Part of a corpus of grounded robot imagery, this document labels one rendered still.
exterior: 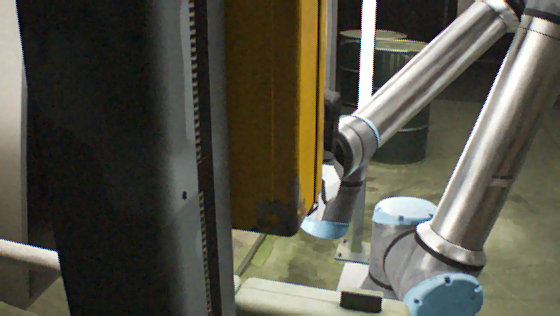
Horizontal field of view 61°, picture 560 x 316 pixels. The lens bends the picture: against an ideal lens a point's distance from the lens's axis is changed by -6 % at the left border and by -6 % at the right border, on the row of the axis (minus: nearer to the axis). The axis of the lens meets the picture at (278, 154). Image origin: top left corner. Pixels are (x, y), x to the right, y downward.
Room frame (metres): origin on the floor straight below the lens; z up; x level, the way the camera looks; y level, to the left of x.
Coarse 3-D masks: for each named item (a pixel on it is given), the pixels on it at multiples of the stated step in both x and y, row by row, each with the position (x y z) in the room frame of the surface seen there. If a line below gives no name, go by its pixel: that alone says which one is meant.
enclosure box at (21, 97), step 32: (0, 0) 1.16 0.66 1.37; (0, 32) 1.16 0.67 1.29; (0, 64) 1.17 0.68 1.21; (0, 96) 1.17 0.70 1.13; (0, 128) 1.17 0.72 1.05; (32, 128) 1.75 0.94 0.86; (0, 160) 1.18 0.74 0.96; (32, 160) 1.76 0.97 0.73; (0, 192) 1.18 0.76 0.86; (32, 192) 1.77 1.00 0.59; (0, 224) 1.18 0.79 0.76; (32, 224) 1.63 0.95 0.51; (0, 288) 1.19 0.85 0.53; (32, 288) 1.28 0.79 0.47
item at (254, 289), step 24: (0, 240) 0.46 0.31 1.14; (24, 264) 0.44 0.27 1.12; (48, 264) 0.43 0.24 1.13; (240, 288) 0.38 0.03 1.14; (264, 288) 0.37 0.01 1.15; (288, 288) 0.37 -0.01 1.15; (312, 288) 0.38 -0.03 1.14; (240, 312) 0.35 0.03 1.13; (264, 312) 0.35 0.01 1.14; (288, 312) 0.34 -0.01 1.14; (312, 312) 0.34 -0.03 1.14; (336, 312) 0.34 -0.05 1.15; (360, 312) 0.34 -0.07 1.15; (384, 312) 0.34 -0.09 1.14; (408, 312) 0.34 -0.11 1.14
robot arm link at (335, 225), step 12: (348, 192) 0.77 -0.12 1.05; (336, 204) 0.77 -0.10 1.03; (348, 204) 0.78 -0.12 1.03; (312, 216) 0.78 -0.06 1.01; (336, 216) 0.77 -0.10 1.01; (348, 216) 0.78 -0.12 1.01; (312, 228) 0.78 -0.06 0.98; (324, 228) 0.77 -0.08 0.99; (336, 228) 0.77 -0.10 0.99; (348, 228) 0.79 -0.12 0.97
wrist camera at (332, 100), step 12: (324, 96) 0.63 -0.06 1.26; (336, 96) 0.64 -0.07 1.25; (324, 108) 0.63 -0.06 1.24; (336, 108) 0.63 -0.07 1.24; (324, 120) 0.64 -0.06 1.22; (336, 120) 0.64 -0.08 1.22; (324, 132) 0.65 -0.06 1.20; (336, 132) 0.66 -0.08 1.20; (324, 144) 0.66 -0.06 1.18; (336, 144) 0.67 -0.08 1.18
